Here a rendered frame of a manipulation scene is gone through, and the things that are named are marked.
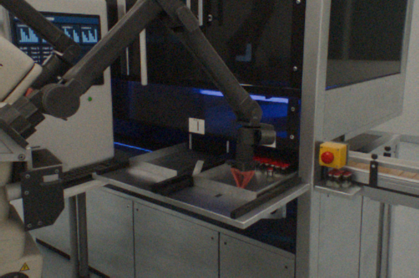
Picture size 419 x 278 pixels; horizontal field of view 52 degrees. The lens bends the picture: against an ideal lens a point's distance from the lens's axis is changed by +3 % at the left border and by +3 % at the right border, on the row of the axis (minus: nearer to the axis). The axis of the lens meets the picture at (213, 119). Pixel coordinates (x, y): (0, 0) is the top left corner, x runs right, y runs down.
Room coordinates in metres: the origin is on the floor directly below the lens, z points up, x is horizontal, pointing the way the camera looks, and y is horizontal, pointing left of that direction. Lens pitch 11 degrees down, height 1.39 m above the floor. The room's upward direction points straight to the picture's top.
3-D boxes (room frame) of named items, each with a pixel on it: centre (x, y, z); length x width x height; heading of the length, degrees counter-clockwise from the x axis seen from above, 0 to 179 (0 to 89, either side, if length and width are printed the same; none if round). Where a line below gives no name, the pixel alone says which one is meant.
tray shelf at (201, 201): (1.50, 0.04, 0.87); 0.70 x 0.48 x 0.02; 51
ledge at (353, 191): (1.41, -0.44, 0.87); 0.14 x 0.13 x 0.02; 141
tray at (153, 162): (1.66, 0.13, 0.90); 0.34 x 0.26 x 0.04; 141
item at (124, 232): (2.43, 0.15, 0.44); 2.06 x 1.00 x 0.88; 51
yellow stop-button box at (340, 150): (1.38, -0.41, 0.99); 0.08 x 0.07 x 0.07; 141
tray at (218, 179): (1.45, -0.14, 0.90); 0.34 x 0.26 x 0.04; 141
